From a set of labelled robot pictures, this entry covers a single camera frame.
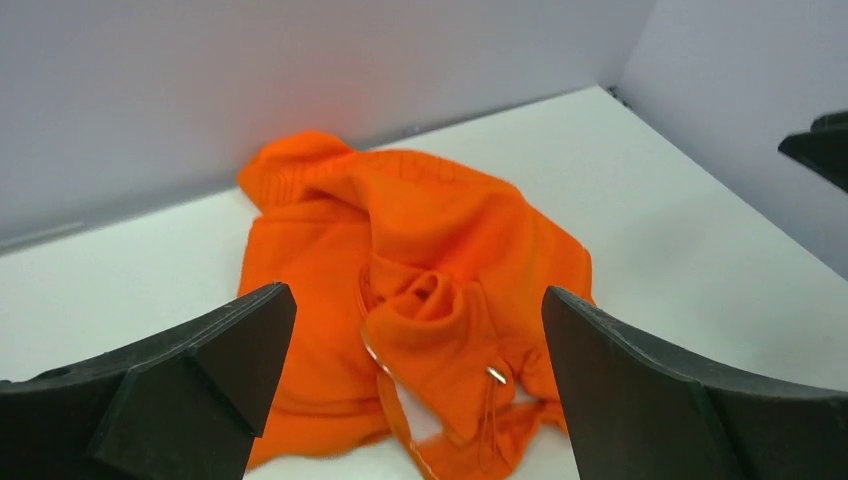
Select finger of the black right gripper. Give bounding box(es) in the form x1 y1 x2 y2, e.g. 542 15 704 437
778 110 847 192

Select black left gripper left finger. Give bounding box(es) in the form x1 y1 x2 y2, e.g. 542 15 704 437
1 283 297 479

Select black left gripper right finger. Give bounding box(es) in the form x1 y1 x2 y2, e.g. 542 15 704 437
542 286 847 479

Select orange zip-up jacket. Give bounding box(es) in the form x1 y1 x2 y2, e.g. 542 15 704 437
238 132 592 479

